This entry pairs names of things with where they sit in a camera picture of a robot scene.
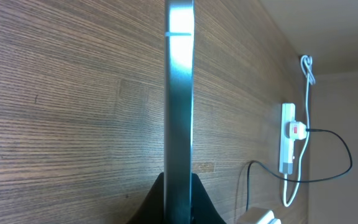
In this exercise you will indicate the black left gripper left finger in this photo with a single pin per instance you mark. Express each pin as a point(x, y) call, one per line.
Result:
point(151, 209)

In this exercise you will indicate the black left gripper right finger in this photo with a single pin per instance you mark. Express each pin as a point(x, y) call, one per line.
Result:
point(202, 208)

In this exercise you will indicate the Galaxy S25 smartphone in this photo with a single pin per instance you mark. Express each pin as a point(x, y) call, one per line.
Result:
point(178, 120)

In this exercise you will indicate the white charger plug adapter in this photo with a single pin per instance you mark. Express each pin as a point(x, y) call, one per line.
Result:
point(297, 130)

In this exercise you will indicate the white power strip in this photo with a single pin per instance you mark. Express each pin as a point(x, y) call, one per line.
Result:
point(286, 144)

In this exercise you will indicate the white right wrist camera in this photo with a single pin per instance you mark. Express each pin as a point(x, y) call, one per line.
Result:
point(257, 215)

